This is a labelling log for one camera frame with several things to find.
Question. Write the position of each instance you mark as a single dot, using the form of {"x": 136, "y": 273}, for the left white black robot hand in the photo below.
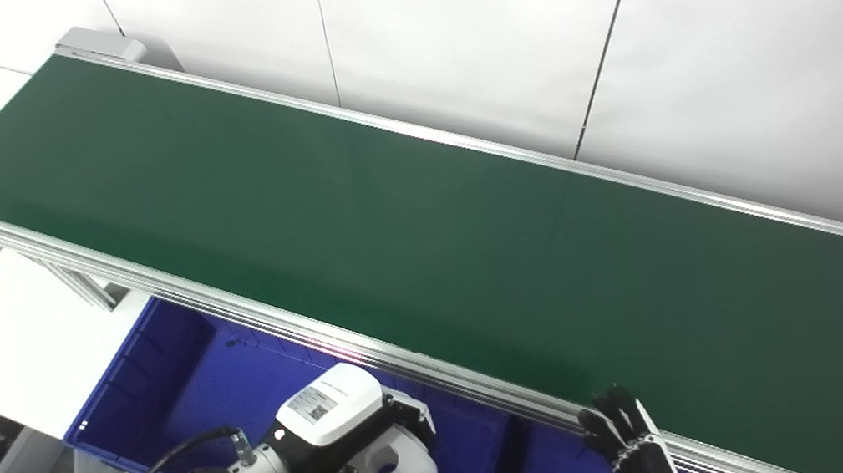
{"x": 327, "y": 416}

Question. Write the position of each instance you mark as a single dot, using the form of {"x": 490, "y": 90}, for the grey conveyor motor box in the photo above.
{"x": 103, "y": 43}

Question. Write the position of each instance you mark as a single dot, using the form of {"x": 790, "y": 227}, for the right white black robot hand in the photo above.
{"x": 638, "y": 456}

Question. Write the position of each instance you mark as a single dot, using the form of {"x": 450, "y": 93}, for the aluminium conveyor leg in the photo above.
{"x": 80, "y": 284}

